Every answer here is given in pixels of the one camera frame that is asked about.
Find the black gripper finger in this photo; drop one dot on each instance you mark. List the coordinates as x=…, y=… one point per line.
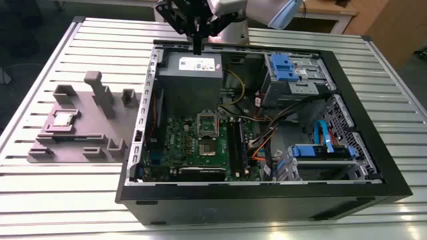
x=221, y=23
x=171, y=17

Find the silver square CPU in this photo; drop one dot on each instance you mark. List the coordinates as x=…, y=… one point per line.
x=63, y=119

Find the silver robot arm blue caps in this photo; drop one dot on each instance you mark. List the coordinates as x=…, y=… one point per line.
x=233, y=27

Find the black CPU socket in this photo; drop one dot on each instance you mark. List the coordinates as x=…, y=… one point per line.
x=207, y=148

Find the blue plastic drive latch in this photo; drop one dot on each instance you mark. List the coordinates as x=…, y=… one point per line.
x=283, y=67

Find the grey power supply unit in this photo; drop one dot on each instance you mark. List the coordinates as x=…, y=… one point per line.
x=187, y=87

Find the silver optical drive cage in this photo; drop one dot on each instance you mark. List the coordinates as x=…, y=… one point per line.
x=300, y=87

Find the black RAM slot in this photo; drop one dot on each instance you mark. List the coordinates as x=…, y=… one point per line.
x=243, y=145
x=233, y=145

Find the grey plastic parts rack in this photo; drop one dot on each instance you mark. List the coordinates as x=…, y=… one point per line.
x=83, y=120

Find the green motherboard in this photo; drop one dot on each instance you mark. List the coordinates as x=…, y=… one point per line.
x=180, y=145

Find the brown wooden cabinet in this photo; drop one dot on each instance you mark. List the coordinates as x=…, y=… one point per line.
x=393, y=30

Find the hard disk in blue carrier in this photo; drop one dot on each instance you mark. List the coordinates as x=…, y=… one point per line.
x=303, y=151

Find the blue motherboard connector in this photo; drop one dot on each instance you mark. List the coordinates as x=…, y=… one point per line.
x=156, y=158

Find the loose RAM stick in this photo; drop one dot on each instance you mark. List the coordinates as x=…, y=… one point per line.
x=71, y=138

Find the black graphics card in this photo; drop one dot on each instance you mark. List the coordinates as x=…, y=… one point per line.
x=200, y=175

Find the black office chair base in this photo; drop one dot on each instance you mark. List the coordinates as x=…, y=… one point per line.
x=423, y=53

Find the silver disk bay cage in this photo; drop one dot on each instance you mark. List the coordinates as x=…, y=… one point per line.
x=328, y=162

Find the black open PC case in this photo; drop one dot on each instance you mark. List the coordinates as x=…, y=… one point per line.
x=233, y=200

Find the wooden desk white frame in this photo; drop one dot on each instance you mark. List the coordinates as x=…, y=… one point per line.
x=333, y=10

